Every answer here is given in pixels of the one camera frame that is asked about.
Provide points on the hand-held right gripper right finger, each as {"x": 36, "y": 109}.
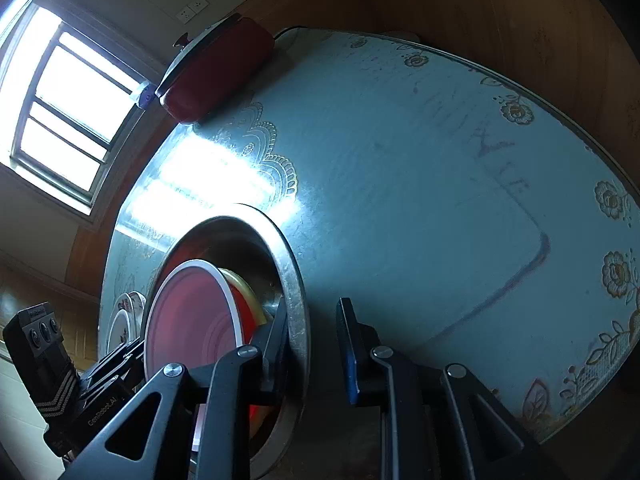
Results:
{"x": 347, "y": 355}

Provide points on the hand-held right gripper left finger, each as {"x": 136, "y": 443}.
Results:
{"x": 277, "y": 345}

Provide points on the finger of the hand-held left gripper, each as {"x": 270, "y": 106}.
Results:
{"x": 125, "y": 375}
{"x": 125, "y": 355}

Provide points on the deep plate with red print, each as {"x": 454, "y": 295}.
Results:
{"x": 127, "y": 300}

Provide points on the yellow plastic bowl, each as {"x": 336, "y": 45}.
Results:
{"x": 247, "y": 295}

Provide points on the stainless steel bowl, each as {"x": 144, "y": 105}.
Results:
{"x": 295, "y": 280}

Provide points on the red plastic bowl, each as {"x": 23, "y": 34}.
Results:
{"x": 185, "y": 320}

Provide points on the purple item on windowsill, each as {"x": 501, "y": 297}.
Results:
{"x": 146, "y": 96}

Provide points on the window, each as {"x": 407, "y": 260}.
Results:
{"x": 70, "y": 100}

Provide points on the red cooking pot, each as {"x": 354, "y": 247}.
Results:
{"x": 220, "y": 75}

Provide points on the grey pot lid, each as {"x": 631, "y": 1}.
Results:
{"x": 200, "y": 45}

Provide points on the white wall socket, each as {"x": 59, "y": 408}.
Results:
{"x": 192, "y": 9}

